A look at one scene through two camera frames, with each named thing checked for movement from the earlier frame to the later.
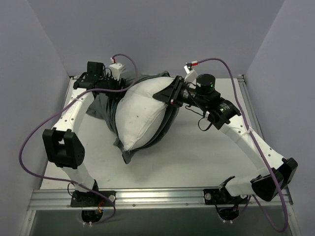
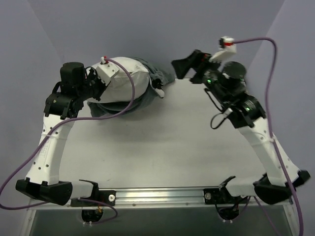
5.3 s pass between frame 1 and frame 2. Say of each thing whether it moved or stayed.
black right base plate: stayed
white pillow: moved
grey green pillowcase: moved
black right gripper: moved
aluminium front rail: stayed
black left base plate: stayed
